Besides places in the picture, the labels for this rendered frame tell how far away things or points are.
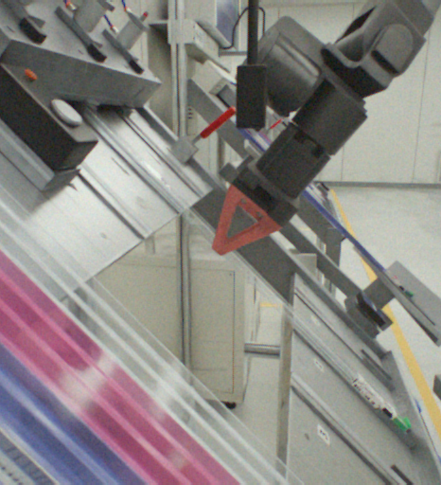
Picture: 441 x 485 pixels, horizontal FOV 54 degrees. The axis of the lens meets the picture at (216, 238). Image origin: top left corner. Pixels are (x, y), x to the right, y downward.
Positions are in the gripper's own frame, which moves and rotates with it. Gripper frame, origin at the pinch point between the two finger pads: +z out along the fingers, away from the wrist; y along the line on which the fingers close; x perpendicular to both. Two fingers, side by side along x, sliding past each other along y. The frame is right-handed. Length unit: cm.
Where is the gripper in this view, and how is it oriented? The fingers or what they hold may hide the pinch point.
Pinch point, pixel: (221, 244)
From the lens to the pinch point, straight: 48.4
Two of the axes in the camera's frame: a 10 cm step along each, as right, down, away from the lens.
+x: 7.7, 6.4, 0.3
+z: -6.1, 7.3, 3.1
